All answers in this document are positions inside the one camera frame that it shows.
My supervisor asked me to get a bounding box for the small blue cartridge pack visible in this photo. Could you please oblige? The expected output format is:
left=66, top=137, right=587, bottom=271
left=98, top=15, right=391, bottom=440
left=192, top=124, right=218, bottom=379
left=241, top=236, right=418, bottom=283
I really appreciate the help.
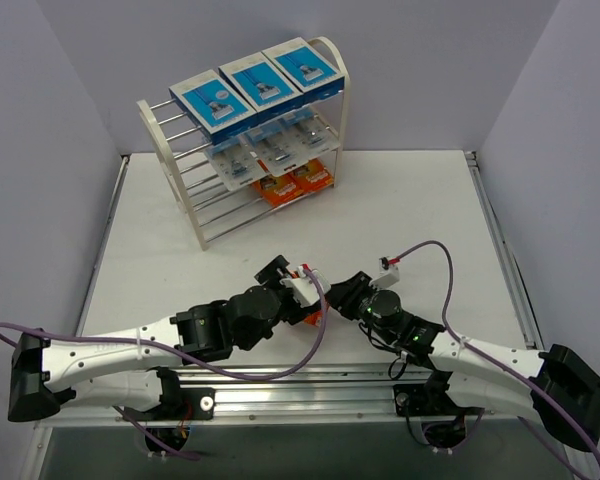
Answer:
left=205, top=143, right=267, bottom=192

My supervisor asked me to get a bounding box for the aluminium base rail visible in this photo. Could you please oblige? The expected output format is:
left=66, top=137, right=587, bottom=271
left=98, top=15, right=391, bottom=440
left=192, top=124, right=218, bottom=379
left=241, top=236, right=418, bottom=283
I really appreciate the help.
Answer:
left=34, top=367, right=541, bottom=429

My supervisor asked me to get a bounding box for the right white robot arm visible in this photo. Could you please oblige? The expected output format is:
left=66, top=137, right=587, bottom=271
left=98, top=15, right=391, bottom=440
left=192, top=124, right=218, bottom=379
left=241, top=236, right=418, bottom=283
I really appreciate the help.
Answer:
left=326, top=272, right=600, bottom=452

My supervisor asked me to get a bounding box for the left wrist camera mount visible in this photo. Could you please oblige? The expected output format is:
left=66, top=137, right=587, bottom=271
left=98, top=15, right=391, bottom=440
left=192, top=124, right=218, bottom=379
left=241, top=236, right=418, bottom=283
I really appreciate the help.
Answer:
left=280, top=264, right=331, bottom=308

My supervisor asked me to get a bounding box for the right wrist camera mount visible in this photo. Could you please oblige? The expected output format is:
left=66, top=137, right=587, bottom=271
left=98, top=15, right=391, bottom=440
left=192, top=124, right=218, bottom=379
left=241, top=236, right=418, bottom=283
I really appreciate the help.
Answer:
left=370, top=257, right=400, bottom=289

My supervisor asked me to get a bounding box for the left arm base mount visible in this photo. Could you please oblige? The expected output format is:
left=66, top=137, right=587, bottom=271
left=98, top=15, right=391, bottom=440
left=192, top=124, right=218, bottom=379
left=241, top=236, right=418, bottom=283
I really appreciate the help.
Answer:
left=119, top=387, right=216, bottom=459

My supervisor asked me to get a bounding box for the cream metal-rod shelf rack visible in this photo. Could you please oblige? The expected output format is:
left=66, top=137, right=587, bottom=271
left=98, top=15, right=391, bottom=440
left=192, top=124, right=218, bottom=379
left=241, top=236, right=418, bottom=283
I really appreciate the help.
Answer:
left=137, top=36, right=351, bottom=250

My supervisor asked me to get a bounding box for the orange Gillette Fusion5 box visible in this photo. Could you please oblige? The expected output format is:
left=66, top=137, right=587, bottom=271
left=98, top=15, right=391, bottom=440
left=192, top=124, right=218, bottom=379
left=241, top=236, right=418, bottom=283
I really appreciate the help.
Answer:
left=290, top=158, right=334, bottom=193
left=252, top=174, right=305, bottom=207

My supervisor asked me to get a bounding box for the blue Harry's box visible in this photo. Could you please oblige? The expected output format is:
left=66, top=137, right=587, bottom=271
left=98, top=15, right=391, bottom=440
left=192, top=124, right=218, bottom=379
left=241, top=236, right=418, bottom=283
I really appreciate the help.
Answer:
left=169, top=70, right=257, bottom=145
left=262, top=37, right=345, bottom=104
left=218, top=52, right=304, bottom=123

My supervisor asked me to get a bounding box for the Gillette razor blister pack front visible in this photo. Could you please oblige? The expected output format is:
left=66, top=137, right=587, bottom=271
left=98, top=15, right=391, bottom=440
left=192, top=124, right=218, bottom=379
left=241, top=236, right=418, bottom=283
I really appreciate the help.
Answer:
left=283, top=116, right=340, bottom=157

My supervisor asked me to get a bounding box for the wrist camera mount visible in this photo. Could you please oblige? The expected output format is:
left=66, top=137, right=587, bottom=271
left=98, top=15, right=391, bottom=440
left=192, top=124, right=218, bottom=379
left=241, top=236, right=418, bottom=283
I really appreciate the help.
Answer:
left=370, top=257, right=400, bottom=289
left=280, top=264, right=331, bottom=308

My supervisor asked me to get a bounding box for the gillette razor blister pack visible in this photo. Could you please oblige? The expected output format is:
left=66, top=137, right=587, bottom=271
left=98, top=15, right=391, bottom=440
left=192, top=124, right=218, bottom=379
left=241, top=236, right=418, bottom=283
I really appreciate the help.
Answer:
left=244, top=122, right=311, bottom=177
left=283, top=116, right=340, bottom=157

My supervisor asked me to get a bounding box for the orange Gillette styler box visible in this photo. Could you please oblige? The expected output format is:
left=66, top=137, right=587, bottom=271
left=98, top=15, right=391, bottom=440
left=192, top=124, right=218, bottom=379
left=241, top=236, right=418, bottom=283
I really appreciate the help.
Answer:
left=289, top=293, right=324, bottom=327

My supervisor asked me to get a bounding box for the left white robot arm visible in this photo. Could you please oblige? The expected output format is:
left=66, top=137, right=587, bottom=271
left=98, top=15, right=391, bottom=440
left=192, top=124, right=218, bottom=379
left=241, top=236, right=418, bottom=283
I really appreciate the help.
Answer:
left=7, top=256, right=331, bottom=423

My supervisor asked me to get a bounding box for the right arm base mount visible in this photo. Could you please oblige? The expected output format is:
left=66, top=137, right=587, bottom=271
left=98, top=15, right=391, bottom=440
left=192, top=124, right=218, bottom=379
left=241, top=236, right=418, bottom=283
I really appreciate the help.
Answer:
left=393, top=383, right=484, bottom=455

